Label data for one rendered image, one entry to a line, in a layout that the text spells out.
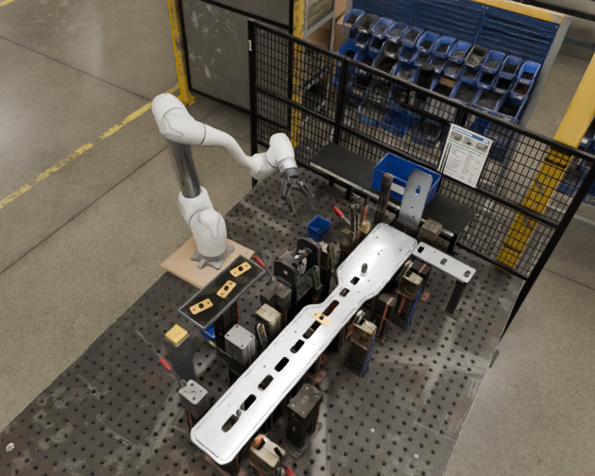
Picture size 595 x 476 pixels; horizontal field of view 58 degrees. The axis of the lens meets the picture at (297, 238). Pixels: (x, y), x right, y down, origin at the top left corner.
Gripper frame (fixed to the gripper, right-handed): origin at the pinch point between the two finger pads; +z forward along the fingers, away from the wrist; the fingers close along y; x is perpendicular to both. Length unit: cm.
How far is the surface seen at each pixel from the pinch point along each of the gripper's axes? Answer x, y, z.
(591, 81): 122, -49, 5
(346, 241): 7.7, -13.9, 20.9
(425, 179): 49, -32, 9
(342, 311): 13, 10, 55
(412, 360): 10, -28, 83
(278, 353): 1, 41, 64
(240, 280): 1, 48, 32
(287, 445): -15, 36, 99
